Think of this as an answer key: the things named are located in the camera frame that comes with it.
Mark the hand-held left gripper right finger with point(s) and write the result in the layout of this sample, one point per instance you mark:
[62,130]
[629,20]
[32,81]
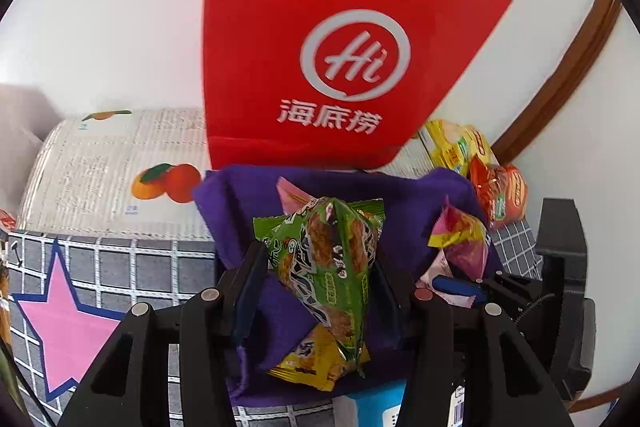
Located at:
[430,332]

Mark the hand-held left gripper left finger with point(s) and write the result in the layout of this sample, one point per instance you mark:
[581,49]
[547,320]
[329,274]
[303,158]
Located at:
[247,297]

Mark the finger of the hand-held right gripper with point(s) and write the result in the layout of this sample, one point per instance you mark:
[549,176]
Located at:
[457,286]

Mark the yellow and pink snack packet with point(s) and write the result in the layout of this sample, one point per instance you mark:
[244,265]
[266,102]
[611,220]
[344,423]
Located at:
[457,229]

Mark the green snack packet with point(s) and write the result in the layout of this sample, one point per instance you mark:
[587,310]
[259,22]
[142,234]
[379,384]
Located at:
[325,267]

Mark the purple cloth tray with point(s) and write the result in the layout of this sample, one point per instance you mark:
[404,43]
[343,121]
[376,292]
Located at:
[240,207]

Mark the clear pink snack packet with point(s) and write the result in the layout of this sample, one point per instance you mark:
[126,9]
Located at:
[292,193]

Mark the blue tissue box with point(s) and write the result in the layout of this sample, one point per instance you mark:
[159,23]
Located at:
[372,407]

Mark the grey checked tablecloth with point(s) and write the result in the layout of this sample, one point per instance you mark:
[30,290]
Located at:
[150,267]

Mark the orange chips bag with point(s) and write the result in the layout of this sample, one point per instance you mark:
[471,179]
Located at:
[502,192]

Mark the yellow chips bag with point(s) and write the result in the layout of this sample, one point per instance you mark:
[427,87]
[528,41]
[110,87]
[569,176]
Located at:
[450,142]

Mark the pink star patch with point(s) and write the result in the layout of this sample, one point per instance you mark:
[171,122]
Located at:
[65,332]

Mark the white box with oranges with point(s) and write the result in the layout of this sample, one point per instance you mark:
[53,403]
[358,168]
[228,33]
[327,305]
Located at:
[90,167]

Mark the red paper bag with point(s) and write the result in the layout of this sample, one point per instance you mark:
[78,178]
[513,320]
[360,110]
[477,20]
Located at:
[350,7]

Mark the brown wooden door frame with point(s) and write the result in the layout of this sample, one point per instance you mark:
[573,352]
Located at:
[575,57]

